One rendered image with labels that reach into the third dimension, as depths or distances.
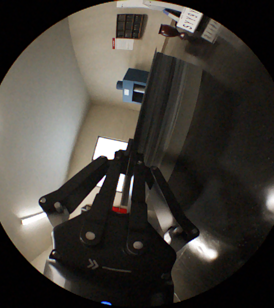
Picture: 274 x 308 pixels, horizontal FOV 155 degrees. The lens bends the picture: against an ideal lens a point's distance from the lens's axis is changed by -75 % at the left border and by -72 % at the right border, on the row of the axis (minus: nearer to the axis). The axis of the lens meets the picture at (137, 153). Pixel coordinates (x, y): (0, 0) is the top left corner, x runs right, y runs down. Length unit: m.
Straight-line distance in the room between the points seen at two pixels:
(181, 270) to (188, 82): 0.32
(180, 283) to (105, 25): 2.51
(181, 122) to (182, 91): 0.06
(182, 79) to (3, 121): 1.85
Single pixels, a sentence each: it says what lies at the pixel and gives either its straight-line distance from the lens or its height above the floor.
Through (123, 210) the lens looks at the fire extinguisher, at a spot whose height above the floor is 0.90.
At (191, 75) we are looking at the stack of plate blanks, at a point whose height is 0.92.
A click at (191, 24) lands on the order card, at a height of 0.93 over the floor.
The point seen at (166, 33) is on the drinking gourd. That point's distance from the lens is 0.55.
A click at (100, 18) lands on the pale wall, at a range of 2.36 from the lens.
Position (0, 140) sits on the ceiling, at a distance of 1.83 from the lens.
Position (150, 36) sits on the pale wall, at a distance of 2.17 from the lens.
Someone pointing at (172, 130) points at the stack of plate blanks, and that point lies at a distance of 0.22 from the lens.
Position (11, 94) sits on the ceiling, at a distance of 1.85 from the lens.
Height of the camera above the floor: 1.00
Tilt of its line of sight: 4 degrees down
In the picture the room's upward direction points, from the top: 78 degrees counter-clockwise
